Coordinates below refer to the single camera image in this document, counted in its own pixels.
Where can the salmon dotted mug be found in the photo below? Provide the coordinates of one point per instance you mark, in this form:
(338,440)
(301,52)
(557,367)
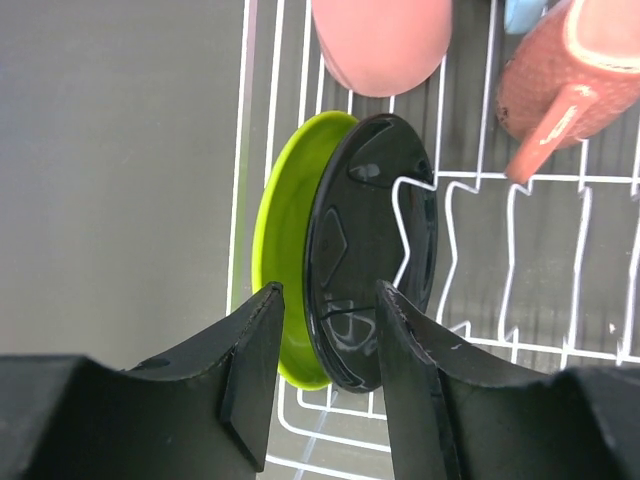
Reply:
(569,78)

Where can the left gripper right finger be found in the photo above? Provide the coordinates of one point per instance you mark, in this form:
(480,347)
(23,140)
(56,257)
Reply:
(455,411)

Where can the white wire dish rack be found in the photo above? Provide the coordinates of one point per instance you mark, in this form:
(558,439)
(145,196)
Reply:
(545,275)

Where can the black plate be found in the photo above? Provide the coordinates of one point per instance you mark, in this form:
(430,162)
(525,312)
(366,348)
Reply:
(374,217)

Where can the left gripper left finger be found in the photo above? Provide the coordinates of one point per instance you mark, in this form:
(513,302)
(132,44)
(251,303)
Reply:
(199,410)

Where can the tall pink cup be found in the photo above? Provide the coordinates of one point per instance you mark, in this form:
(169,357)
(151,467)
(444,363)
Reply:
(382,48)

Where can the light blue mug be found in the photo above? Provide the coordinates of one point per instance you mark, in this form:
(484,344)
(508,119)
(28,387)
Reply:
(520,16)

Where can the lime green plate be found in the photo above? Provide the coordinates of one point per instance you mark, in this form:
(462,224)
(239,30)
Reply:
(279,239)

